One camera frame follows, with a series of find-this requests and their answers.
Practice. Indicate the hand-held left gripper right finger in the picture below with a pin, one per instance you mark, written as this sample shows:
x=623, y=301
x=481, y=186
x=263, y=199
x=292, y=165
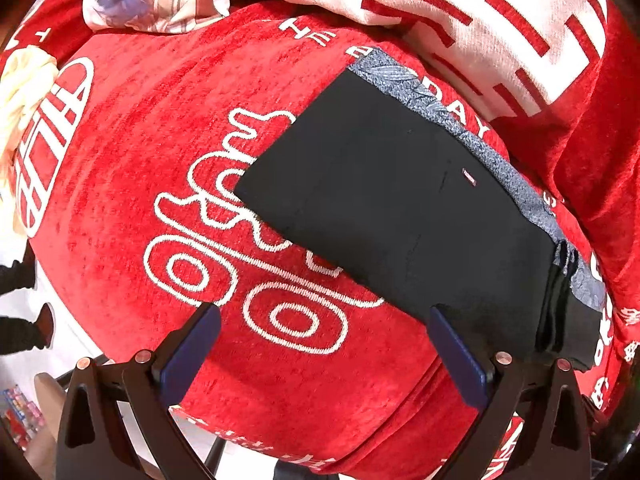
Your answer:
x=460, y=360

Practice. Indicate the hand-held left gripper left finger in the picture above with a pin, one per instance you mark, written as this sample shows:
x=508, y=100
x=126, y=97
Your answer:
x=192, y=355

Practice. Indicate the black pants with blue trim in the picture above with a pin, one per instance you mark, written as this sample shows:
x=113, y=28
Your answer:
x=400, y=210

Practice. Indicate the black thin rod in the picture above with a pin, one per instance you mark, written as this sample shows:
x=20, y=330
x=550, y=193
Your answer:
x=220, y=456

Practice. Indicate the beige chair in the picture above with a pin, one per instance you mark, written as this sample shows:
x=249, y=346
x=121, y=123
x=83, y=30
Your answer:
x=47, y=430

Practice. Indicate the person's dark trousers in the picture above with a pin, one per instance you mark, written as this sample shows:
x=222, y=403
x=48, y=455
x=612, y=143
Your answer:
x=15, y=332

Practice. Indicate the red printed blanket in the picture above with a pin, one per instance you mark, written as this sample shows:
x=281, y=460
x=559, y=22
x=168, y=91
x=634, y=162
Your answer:
x=150, y=160

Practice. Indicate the red printed quilt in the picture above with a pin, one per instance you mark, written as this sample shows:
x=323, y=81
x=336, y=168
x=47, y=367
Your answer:
x=575, y=110

